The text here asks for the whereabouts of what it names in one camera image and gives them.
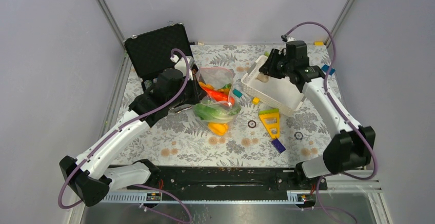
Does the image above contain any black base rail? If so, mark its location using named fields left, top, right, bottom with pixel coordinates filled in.
left=145, top=161, right=328, bottom=201

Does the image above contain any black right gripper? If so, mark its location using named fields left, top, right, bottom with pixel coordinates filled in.
left=258, top=49, right=293, bottom=79

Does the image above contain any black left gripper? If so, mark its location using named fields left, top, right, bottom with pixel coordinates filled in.
left=168, top=74, right=208, bottom=108

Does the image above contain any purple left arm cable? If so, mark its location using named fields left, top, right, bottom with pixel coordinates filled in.
left=57, top=48, right=193, bottom=224

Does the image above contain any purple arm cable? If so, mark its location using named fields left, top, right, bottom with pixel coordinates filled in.
left=281, top=21, right=379, bottom=223
left=57, top=48, right=193, bottom=224

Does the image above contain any black poker chip case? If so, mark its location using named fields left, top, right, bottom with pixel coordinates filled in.
left=124, top=23, right=193, bottom=90

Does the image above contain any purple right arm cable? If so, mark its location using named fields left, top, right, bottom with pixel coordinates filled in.
left=281, top=21, right=379, bottom=223

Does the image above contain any small yellow toy block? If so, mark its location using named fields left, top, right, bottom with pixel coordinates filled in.
left=252, top=97, right=260, bottom=105

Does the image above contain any yellow bell pepper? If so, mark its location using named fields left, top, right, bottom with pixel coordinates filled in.
left=208, top=123, right=229, bottom=136

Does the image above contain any clear zip top bag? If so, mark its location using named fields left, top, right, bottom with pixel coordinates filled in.
left=193, top=67, right=241, bottom=124

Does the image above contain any purple toy brick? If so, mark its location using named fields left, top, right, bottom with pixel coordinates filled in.
left=271, top=138, right=286, bottom=154

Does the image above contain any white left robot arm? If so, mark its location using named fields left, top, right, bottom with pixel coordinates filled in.
left=57, top=68, right=205, bottom=209

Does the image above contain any green cucumber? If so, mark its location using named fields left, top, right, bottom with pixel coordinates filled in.
left=219, top=83, right=232, bottom=93

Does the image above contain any blue toy brick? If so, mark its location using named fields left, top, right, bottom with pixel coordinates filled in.
left=321, top=64, right=335, bottom=76

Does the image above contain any floral table mat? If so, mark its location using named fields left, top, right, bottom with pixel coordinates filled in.
left=112, top=45, right=331, bottom=167

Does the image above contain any teal toy block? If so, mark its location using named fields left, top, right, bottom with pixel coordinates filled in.
left=232, top=89, right=243, bottom=98

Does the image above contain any yellow triangular plastic tool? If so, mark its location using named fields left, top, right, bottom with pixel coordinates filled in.
left=259, top=109, right=280, bottom=139

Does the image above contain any orange carrot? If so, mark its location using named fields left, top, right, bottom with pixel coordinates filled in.
left=206, top=90, right=235, bottom=106

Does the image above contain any green lettuce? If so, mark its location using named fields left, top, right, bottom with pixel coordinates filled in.
left=193, top=102, right=242, bottom=124

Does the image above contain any white plastic basket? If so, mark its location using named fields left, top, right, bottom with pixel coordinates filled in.
left=241, top=55, right=305, bottom=117

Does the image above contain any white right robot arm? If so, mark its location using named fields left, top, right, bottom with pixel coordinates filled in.
left=259, top=40, right=375, bottom=189

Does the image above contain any orange brown food piece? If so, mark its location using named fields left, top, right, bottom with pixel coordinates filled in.
left=199, top=82, right=215, bottom=92

